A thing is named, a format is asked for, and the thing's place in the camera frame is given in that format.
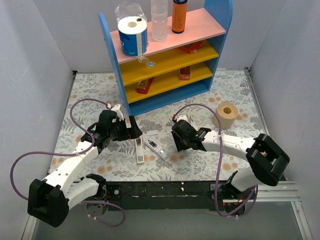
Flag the blue wrapped toilet paper roll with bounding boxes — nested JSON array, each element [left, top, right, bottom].
[[114, 1, 148, 57]]

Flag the small white display remote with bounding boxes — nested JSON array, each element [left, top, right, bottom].
[[144, 138, 169, 160]]

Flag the floral table mat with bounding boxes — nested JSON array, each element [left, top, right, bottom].
[[55, 70, 265, 181]]

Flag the long white remote control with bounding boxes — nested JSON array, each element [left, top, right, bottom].
[[135, 137, 145, 165]]

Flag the orange box middle shelf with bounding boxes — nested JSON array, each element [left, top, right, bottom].
[[179, 66, 191, 81]]

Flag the small plastic wrapper scrap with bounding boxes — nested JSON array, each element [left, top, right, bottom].
[[136, 55, 156, 68]]

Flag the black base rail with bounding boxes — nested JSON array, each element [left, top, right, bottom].
[[82, 180, 251, 212]]

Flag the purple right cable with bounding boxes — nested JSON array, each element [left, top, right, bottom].
[[172, 103, 259, 218]]

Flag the red box lower shelf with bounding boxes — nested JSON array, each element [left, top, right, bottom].
[[136, 77, 154, 94]]

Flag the brown paper roll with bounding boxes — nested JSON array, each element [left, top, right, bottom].
[[216, 102, 238, 130]]

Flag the orange box top shelf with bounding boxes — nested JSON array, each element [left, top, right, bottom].
[[178, 40, 203, 54]]

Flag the orange box shelf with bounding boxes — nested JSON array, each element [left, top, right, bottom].
[[179, 66, 191, 81], [178, 40, 203, 54]]

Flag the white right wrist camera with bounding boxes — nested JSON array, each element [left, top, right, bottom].
[[174, 115, 189, 123]]

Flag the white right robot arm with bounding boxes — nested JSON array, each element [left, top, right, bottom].
[[171, 120, 290, 199]]

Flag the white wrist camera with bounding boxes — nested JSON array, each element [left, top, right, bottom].
[[174, 115, 189, 123], [110, 104, 124, 121]]

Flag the orange bottle black cap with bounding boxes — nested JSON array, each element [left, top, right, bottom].
[[171, 0, 188, 34]]

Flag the white battery cover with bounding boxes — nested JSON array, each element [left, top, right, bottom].
[[162, 167, 176, 178]]

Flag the clear plastic water bottle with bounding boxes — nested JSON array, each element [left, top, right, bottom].
[[150, 0, 168, 42]]

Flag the blue shelf unit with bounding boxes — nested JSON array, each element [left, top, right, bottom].
[[98, 0, 233, 116]]

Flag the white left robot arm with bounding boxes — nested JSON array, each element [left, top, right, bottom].
[[27, 109, 142, 227]]

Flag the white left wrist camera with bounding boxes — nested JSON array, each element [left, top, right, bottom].
[[110, 104, 124, 121]]

